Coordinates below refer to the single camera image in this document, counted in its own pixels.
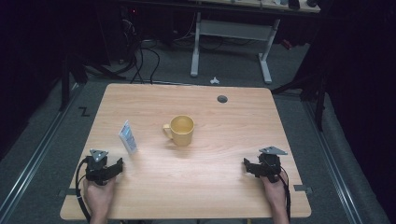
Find black metal stand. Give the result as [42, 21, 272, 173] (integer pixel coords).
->
[270, 69, 330, 133]
[58, 54, 127, 112]

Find white and blue packet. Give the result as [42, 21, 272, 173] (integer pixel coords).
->
[118, 119, 138, 155]

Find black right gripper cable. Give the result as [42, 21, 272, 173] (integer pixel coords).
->
[278, 165, 292, 222]

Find grey tape strip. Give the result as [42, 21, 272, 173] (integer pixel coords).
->
[292, 184, 314, 195]

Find person's right hand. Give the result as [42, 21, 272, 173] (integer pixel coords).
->
[260, 174, 290, 213]

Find black floor cables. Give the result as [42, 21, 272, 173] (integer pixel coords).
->
[117, 12, 162, 86]

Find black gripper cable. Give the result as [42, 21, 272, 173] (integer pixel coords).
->
[75, 156, 93, 224]
[278, 165, 292, 222]

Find metal floor rail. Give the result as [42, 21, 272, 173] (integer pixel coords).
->
[302, 98, 364, 224]
[0, 83, 86, 224]

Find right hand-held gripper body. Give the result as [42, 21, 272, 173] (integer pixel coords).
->
[252, 146, 289, 184]

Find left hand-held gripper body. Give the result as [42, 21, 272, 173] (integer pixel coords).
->
[83, 148, 110, 187]

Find yellow cup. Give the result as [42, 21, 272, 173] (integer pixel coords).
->
[162, 115, 196, 147]

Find white frame desk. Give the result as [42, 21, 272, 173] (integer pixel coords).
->
[189, 0, 321, 85]

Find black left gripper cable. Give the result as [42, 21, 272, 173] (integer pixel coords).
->
[75, 156, 93, 224]

